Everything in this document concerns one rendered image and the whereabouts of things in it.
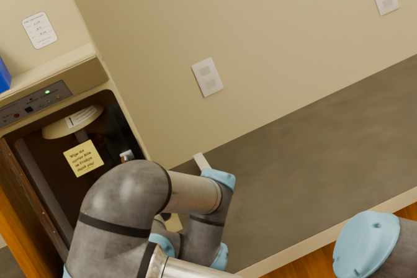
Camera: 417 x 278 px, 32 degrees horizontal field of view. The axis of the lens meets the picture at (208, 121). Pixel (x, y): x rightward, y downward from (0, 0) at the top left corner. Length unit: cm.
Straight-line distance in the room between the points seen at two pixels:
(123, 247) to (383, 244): 39
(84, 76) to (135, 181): 63
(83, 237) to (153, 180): 14
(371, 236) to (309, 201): 76
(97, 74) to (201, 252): 51
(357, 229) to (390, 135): 91
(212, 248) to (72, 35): 63
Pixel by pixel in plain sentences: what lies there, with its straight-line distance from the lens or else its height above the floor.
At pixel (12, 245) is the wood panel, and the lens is 185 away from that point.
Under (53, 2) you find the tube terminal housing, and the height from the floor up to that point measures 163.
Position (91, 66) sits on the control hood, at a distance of 169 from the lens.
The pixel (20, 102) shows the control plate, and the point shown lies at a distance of 172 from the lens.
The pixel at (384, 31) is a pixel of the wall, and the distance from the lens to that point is 244.
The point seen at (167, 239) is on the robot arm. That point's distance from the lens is 145.
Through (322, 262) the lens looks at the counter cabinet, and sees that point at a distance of 180.
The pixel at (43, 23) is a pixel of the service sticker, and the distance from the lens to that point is 176.
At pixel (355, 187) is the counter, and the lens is 184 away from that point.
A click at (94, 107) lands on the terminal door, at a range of 180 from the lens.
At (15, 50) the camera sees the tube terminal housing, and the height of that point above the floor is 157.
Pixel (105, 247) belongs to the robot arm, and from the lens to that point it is 111.
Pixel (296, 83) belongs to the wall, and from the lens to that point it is 237.
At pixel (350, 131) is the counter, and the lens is 211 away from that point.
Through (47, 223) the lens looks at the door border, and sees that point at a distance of 191.
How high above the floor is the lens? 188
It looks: 22 degrees down
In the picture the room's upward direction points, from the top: 24 degrees counter-clockwise
